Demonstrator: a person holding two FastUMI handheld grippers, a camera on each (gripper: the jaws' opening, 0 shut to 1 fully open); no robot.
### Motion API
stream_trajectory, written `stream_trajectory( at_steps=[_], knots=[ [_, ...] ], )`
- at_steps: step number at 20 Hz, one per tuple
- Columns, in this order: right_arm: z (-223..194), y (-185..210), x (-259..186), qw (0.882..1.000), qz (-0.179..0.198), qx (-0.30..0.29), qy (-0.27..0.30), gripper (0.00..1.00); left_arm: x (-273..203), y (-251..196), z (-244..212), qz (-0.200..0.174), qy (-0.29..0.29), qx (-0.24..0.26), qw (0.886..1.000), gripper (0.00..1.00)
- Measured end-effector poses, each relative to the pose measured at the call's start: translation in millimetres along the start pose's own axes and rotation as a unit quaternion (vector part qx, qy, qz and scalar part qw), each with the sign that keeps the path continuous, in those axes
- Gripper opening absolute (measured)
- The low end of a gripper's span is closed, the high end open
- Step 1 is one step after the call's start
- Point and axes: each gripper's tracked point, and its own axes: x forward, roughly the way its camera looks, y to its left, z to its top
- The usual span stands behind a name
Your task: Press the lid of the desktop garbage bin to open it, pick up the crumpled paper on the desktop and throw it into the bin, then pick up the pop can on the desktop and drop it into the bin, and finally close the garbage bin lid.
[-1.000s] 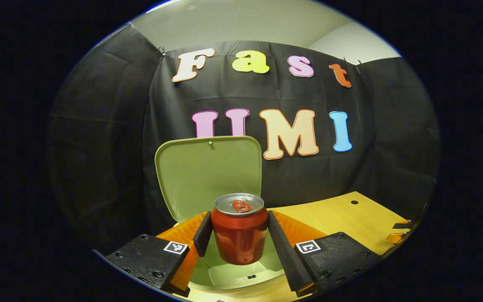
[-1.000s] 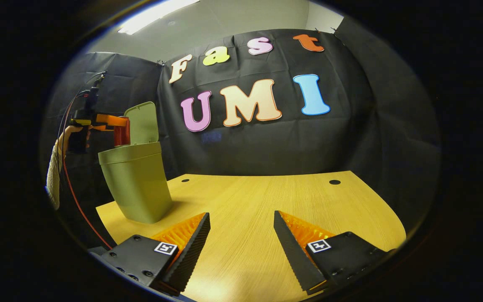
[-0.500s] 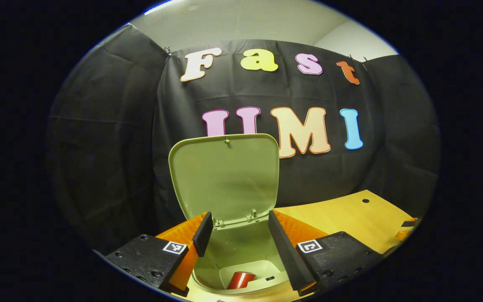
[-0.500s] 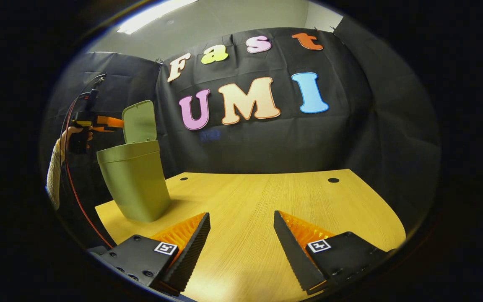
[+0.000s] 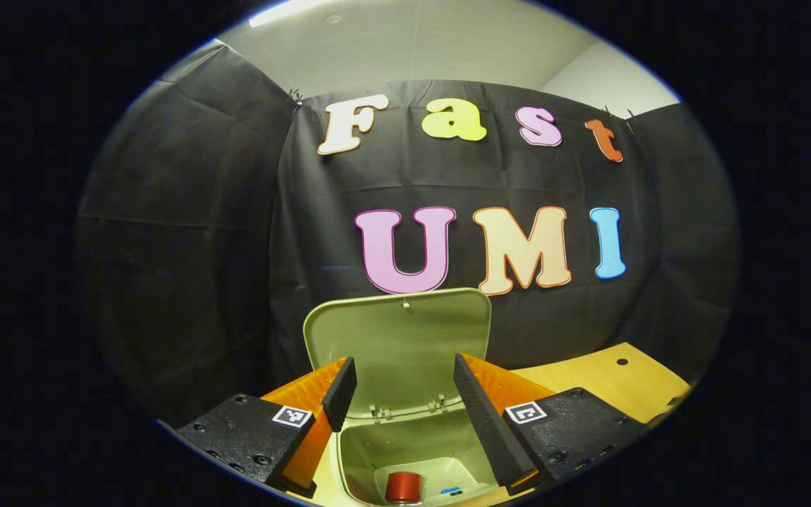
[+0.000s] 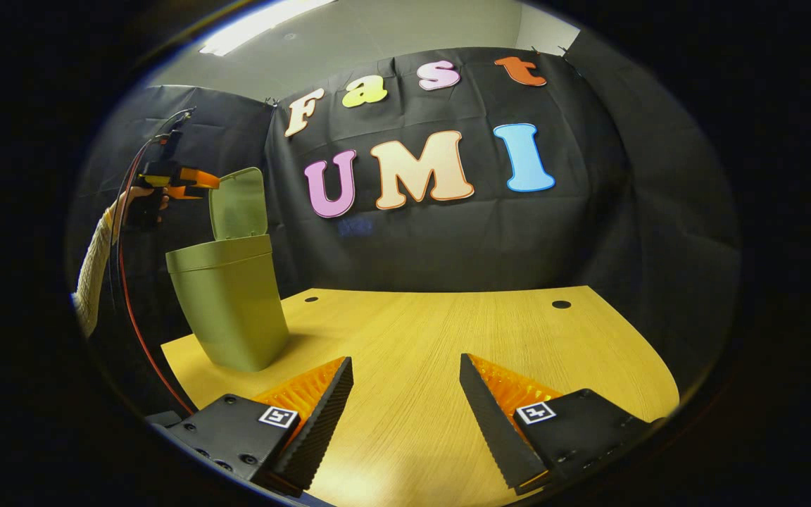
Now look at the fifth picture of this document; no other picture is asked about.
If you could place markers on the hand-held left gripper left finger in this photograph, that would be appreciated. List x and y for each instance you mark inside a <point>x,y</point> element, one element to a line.
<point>342,394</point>

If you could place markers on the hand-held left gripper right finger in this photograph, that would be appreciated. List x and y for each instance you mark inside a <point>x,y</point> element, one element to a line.
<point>486,422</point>

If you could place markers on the green desktop garbage bin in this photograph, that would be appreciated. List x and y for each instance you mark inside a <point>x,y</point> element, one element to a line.
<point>398,345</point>

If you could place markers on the blue paper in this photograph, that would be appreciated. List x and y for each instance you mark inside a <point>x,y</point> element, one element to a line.
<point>450,490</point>

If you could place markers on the orange pop can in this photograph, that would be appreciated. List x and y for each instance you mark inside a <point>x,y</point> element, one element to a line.
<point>403,487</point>

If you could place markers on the wooden desktop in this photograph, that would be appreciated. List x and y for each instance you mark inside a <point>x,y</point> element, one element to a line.
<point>588,380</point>

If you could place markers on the black backdrop cloth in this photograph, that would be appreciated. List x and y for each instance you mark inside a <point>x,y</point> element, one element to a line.
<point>201,211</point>

